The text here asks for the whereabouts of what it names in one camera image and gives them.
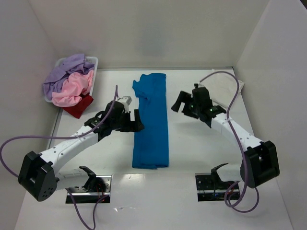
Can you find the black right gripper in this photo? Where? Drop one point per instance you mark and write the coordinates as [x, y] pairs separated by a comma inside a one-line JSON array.
[[188, 108]]

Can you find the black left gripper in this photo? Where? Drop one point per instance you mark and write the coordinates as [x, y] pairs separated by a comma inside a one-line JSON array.
[[131, 122]]

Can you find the blue t shirt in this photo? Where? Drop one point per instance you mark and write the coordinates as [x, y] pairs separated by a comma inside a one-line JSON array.
[[151, 145]]

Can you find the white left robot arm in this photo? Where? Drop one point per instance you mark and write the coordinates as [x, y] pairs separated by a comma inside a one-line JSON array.
[[41, 173]]

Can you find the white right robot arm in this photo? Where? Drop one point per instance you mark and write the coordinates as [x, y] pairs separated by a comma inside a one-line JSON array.
[[259, 161]]

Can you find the white folded t shirt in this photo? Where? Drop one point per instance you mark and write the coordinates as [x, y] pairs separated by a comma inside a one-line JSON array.
[[222, 88]]

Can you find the red t shirt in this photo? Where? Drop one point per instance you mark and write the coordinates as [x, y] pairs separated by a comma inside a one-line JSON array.
[[78, 109]]

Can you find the pink t shirt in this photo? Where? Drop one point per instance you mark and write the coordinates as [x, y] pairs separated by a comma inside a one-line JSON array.
[[73, 88]]

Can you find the white plastic laundry basket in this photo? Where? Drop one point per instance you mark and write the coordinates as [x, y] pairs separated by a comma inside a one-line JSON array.
[[93, 60]]

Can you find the lavender t shirt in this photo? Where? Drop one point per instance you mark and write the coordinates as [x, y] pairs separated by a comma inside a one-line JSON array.
[[56, 78]]

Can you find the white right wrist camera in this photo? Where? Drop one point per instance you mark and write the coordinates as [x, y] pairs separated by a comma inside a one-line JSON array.
[[198, 85]]

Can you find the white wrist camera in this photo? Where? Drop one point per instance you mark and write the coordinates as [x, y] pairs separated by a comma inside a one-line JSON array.
[[126, 101], [198, 85]]

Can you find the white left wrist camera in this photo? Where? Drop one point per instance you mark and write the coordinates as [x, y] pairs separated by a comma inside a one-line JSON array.
[[126, 101]]

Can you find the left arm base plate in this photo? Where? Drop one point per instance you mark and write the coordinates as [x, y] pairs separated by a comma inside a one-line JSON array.
[[91, 193]]

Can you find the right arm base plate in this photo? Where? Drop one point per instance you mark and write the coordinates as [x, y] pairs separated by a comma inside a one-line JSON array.
[[208, 190]]

